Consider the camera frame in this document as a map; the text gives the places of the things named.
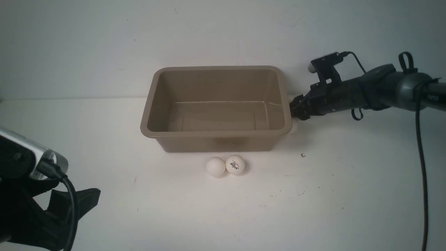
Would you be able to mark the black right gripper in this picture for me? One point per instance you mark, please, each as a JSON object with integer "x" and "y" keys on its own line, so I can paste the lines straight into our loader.
{"x": 328, "y": 98}

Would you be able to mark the white table-tennis ball black print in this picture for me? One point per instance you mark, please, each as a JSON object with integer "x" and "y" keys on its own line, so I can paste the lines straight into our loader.
{"x": 294, "y": 126}

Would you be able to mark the brown plastic bin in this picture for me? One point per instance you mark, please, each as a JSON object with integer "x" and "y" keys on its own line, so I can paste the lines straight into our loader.
{"x": 217, "y": 109}

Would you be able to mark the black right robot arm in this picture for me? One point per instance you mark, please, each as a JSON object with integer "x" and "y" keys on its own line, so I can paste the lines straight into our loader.
{"x": 379, "y": 89}

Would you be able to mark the white table-tennis ball blue logo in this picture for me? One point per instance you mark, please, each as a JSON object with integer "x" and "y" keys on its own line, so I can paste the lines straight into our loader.
{"x": 235, "y": 164}

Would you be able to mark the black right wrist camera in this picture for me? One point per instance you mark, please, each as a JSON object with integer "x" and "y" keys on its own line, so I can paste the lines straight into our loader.
{"x": 325, "y": 69}

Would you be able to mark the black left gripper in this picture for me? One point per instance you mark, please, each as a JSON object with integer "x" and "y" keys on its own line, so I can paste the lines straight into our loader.
{"x": 23, "y": 221}

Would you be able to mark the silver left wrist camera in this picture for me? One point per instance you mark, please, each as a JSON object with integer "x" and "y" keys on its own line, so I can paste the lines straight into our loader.
{"x": 21, "y": 157}

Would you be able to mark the plain white table-tennis ball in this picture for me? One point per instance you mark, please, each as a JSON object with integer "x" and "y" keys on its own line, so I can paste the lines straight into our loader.
{"x": 215, "y": 167}

